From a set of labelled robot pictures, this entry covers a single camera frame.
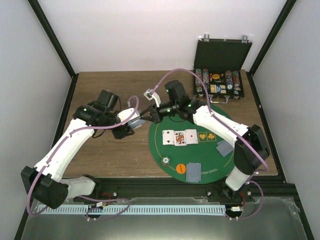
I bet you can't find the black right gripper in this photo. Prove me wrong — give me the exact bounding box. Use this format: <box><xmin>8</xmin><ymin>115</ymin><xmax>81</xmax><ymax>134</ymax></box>
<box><xmin>140</xmin><ymin>101</ymin><xmax>179</xmax><ymax>124</ymax></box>

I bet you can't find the blue patterned card deck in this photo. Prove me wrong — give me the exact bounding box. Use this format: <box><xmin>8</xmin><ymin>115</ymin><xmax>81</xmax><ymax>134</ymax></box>
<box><xmin>128</xmin><ymin>119</ymin><xmax>146</xmax><ymax>130</ymax></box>

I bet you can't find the face up community card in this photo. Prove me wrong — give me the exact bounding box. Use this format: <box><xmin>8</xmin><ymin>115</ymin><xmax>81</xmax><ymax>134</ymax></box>
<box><xmin>162</xmin><ymin>129</ymin><xmax>175</xmax><ymax>146</ymax></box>

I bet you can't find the face up queen card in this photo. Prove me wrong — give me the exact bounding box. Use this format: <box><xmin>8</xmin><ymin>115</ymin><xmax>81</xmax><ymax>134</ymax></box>
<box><xmin>174</xmin><ymin>131</ymin><xmax>187</xmax><ymax>147</ymax></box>

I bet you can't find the face up ace diamonds card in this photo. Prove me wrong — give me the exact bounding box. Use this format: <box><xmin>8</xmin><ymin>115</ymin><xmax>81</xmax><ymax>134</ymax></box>
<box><xmin>185</xmin><ymin>129</ymin><xmax>199</xmax><ymax>145</ymax></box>

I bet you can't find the orange round blind button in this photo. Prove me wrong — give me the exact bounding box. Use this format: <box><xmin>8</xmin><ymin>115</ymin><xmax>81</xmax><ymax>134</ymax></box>
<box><xmin>175</xmin><ymin>163</ymin><xmax>187</xmax><ymax>175</ymax></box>

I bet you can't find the dealt blue card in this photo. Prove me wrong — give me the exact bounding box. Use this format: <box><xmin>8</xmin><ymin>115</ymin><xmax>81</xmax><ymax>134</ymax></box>
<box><xmin>185</xmin><ymin>162</ymin><xmax>202</xmax><ymax>183</ymax></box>
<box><xmin>216</xmin><ymin>140</ymin><xmax>234</xmax><ymax>157</ymax></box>
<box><xmin>188</xmin><ymin>161</ymin><xmax>202</xmax><ymax>182</ymax></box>

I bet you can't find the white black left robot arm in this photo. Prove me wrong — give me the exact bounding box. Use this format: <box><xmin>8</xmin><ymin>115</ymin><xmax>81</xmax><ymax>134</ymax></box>
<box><xmin>21</xmin><ymin>90</ymin><xmax>139</xmax><ymax>210</ymax></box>

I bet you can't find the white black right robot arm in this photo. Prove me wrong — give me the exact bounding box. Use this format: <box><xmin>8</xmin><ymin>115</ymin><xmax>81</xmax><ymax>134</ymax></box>
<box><xmin>144</xmin><ymin>80</ymin><xmax>270</xmax><ymax>202</ymax></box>

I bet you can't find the round green poker mat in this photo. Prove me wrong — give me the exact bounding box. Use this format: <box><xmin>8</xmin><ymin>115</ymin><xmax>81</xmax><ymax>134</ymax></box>
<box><xmin>148</xmin><ymin>115</ymin><xmax>235</xmax><ymax>184</ymax></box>

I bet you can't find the chip row in case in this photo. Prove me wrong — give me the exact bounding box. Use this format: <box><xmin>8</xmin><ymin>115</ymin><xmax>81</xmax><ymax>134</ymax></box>
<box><xmin>232</xmin><ymin>71</ymin><xmax>241</xmax><ymax>92</ymax></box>
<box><xmin>224</xmin><ymin>70</ymin><xmax>233</xmax><ymax>90</ymax></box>
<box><xmin>202</xmin><ymin>69</ymin><xmax>210</xmax><ymax>91</ymax></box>
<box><xmin>194</xmin><ymin>69</ymin><xmax>203</xmax><ymax>93</ymax></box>

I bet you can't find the yellow card box in case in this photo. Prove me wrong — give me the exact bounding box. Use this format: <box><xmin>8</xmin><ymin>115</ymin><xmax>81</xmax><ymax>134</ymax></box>
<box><xmin>210</xmin><ymin>84</ymin><xmax>217</xmax><ymax>94</ymax></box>

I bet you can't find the blue card box in case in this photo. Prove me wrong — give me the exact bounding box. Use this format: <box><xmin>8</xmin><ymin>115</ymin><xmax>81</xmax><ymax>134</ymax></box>
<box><xmin>216</xmin><ymin>84</ymin><xmax>227</xmax><ymax>94</ymax></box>

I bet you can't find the black poker chip case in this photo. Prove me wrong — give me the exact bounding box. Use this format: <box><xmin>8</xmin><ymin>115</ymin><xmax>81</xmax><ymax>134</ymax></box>
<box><xmin>193</xmin><ymin>33</ymin><xmax>252</xmax><ymax>103</ymax></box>

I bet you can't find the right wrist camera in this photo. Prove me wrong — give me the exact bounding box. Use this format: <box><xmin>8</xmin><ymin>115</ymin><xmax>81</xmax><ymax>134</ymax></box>
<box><xmin>143</xmin><ymin>88</ymin><xmax>161</xmax><ymax>107</ymax></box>

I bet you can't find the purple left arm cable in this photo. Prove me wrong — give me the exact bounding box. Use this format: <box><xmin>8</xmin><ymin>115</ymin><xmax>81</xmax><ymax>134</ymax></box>
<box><xmin>26</xmin><ymin>95</ymin><xmax>140</xmax><ymax>222</ymax></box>

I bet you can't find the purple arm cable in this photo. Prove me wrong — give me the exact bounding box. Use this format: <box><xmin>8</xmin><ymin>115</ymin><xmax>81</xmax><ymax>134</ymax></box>
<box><xmin>152</xmin><ymin>68</ymin><xmax>269</xmax><ymax>222</ymax></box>
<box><xmin>26</xmin><ymin>95</ymin><xmax>140</xmax><ymax>222</ymax></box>

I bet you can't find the light blue slotted cable duct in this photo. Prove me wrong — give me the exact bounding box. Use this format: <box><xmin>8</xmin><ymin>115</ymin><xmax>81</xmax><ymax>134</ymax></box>
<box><xmin>43</xmin><ymin>204</ymin><xmax>226</xmax><ymax>216</ymax></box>

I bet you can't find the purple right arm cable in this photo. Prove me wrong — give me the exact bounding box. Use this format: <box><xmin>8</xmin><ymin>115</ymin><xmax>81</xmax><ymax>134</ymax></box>
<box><xmin>152</xmin><ymin>68</ymin><xmax>269</xmax><ymax>222</ymax></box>

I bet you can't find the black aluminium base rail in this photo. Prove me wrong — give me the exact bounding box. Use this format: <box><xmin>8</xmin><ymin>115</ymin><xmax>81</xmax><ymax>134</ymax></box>
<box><xmin>32</xmin><ymin>176</ymin><xmax>296</xmax><ymax>203</ymax></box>

